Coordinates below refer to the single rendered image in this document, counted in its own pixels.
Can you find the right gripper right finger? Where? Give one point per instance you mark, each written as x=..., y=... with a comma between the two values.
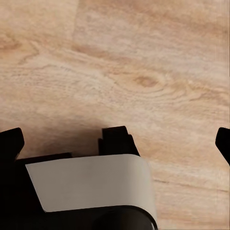
x=223, y=142

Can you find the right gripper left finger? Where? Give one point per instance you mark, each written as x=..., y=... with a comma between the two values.
x=11, y=143

